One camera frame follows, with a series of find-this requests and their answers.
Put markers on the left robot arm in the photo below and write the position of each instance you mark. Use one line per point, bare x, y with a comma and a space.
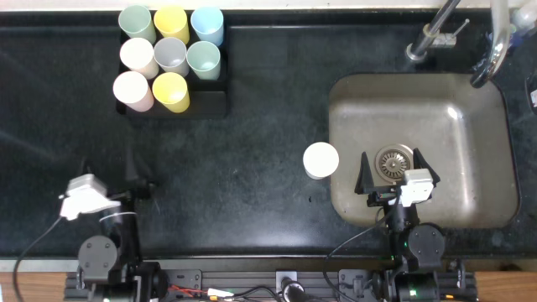
97, 253

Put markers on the steel tap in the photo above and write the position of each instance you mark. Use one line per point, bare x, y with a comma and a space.
501, 42

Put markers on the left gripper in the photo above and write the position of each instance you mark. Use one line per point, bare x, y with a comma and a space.
140, 189

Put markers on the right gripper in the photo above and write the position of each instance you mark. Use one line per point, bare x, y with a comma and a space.
384, 196

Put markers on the blue cup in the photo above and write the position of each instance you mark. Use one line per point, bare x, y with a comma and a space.
207, 24

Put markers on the black tray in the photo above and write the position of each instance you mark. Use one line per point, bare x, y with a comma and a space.
207, 100

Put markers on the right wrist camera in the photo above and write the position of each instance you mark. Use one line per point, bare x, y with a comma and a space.
416, 186

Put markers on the yellow cup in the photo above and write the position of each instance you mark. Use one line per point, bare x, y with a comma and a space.
171, 22
170, 89

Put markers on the grey cup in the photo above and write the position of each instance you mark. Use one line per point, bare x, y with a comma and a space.
170, 54

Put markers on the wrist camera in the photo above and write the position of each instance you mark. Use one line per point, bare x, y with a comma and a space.
416, 186
86, 196

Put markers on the mounting rail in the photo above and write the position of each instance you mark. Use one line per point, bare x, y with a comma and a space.
251, 285

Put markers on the steel sink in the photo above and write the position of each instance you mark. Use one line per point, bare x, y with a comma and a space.
453, 126

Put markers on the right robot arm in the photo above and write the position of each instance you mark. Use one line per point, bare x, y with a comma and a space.
423, 245

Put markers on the white cup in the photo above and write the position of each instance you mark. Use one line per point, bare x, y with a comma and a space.
321, 160

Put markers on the pink cup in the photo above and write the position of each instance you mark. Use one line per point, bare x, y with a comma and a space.
137, 54
131, 88

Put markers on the green cup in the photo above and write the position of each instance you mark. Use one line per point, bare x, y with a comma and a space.
204, 58
136, 21

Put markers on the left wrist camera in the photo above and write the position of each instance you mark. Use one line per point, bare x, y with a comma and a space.
86, 196

